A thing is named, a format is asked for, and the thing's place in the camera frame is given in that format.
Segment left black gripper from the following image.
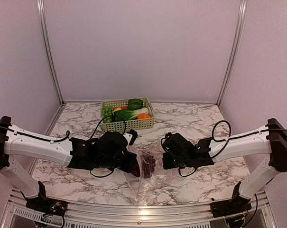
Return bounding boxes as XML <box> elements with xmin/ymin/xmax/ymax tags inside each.
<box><xmin>96</xmin><ymin>152</ymin><xmax>139</xmax><ymax>173</ymax></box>

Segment fake purple grapes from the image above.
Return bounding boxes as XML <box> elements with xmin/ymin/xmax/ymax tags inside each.
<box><xmin>131</xmin><ymin>155</ymin><xmax>156</xmax><ymax>179</ymax></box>

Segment clear dotted zip bag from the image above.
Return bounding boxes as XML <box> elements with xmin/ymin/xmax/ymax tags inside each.
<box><xmin>124</xmin><ymin>143</ymin><xmax>176</xmax><ymax>205</ymax></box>

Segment fake green leafy vegetable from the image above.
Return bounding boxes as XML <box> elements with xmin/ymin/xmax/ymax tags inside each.
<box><xmin>112</xmin><ymin>107</ymin><xmax>148</xmax><ymax>122</ymax></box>

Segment fake green grapes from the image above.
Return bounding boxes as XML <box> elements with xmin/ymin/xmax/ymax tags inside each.
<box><xmin>102</xmin><ymin>106</ymin><xmax>114</xmax><ymax>124</ymax></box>

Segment fake orange tangerine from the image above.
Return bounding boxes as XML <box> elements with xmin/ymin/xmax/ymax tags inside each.
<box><xmin>137</xmin><ymin>114</ymin><xmax>151</xmax><ymax>120</ymax></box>

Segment fake green bell pepper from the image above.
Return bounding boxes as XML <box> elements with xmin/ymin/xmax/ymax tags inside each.
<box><xmin>128</xmin><ymin>98</ymin><xmax>144</xmax><ymax>110</ymax></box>

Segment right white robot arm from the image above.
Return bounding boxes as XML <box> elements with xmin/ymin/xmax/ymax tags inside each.
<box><xmin>160</xmin><ymin>118</ymin><xmax>287</xmax><ymax>213</ymax></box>

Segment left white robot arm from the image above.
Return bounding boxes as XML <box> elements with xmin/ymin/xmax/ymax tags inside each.
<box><xmin>0</xmin><ymin>116</ymin><xmax>138</xmax><ymax>211</ymax></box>

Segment green perforated plastic basket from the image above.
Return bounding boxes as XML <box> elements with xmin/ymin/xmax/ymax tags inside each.
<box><xmin>100</xmin><ymin>97</ymin><xmax>155</xmax><ymax>133</ymax></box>

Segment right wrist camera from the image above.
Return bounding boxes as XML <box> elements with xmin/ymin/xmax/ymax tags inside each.
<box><xmin>160</xmin><ymin>132</ymin><xmax>172</xmax><ymax>152</ymax></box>

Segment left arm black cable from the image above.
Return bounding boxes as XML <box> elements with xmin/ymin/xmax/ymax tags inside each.
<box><xmin>0</xmin><ymin>118</ymin><xmax>127</xmax><ymax>179</ymax></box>

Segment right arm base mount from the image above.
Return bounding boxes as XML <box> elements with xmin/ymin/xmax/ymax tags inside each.
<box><xmin>210</xmin><ymin>182</ymin><xmax>252</xmax><ymax>218</ymax></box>

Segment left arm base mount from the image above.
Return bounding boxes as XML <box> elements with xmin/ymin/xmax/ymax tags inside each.
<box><xmin>26</xmin><ymin>181</ymin><xmax>67</xmax><ymax>217</ymax></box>

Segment front aluminium frame rail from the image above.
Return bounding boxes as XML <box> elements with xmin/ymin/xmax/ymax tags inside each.
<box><xmin>0</xmin><ymin>189</ymin><xmax>277</xmax><ymax>228</ymax></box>

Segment right aluminium frame post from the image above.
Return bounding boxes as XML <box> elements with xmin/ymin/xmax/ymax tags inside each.
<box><xmin>216</xmin><ymin>0</ymin><xmax>248</xmax><ymax>107</ymax></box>

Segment aluminium frame post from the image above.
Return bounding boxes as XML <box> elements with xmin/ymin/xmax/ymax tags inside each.
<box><xmin>216</xmin><ymin>0</ymin><xmax>248</xmax><ymax>107</ymax></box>
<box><xmin>37</xmin><ymin>0</ymin><xmax>65</xmax><ymax>106</ymax></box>

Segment left aluminium frame post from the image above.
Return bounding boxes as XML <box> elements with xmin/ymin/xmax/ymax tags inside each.
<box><xmin>37</xmin><ymin>0</ymin><xmax>65</xmax><ymax>106</ymax></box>

